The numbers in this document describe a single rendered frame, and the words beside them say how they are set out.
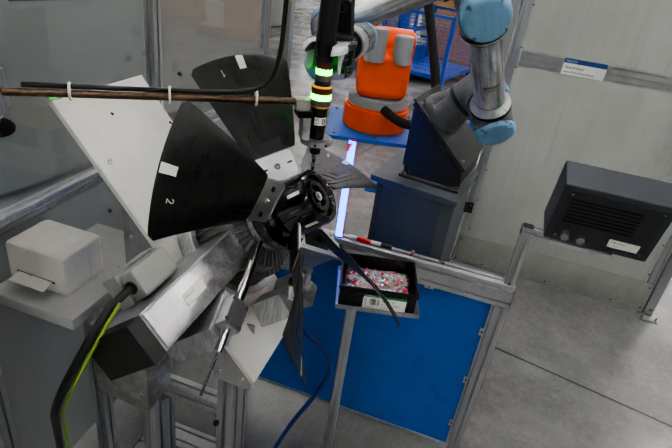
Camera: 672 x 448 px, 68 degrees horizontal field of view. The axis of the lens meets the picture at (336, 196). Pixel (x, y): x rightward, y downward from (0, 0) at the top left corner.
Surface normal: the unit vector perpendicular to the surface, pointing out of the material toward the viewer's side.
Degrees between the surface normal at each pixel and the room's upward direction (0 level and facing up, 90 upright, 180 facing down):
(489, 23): 110
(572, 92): 90
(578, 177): 15
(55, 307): 0
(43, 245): 0
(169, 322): 50
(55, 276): 90
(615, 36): 89
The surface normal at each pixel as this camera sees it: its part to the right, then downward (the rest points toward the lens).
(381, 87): -0.04, 0.45
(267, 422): 0.12, -0.88
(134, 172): 0.80, -0.38
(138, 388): -0.30, 0.40
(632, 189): 0.04, -0.75
